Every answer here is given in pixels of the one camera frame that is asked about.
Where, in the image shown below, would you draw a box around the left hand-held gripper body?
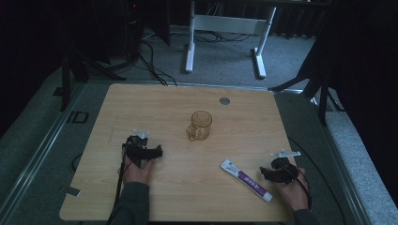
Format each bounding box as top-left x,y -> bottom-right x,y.
121,128 -> 151,169

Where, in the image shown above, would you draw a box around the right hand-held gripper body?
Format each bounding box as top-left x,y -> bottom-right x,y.
269,149 -> 302,186

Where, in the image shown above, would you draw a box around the white purple toothpaste tube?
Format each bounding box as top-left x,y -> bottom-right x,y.
220,158 -> 273,203

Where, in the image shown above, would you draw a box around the clear glass mug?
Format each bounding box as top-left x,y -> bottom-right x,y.
186,110 -> 214,143

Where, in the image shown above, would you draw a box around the person's left hand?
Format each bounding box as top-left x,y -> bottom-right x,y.
119,155 -> 156,186

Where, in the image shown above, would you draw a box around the person's right hand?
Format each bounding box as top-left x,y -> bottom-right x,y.
273,167 -> 312,213

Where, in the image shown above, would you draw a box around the black tape piece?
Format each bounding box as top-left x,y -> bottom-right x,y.
59,185 -> 81,197

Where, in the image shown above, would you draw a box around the black metal stand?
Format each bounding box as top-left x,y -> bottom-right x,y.
268,37 -> 345,128
58,37 -> 128,113

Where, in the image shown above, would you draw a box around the black equipment tower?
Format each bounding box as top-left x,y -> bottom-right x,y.
120,0 -> 145,62

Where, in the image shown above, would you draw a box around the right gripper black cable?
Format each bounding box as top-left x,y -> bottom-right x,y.
281,165 -> 314,210

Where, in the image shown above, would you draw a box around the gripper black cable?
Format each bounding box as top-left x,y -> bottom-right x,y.
105,143 -> 133,225
281,165 -> 314,210

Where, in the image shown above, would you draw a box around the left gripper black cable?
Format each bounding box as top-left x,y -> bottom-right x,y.
105,143 -> 133,225

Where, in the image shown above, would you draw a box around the black cable beside table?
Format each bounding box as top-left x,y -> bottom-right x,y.
286,136 -> 347,225

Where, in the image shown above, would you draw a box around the black floor cables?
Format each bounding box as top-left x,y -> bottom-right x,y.
137,29 -> 252,87

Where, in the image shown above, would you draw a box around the white desk frame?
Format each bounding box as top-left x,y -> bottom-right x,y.
184,0 -> 278,80

